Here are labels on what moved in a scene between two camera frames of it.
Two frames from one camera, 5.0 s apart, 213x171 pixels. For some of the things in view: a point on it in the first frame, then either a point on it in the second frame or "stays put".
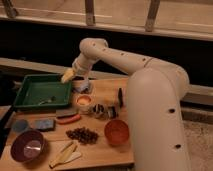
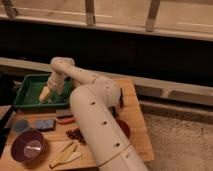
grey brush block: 62,112 stays put
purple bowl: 27,146 stays put
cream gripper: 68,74 → 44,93
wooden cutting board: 91,132 stays put
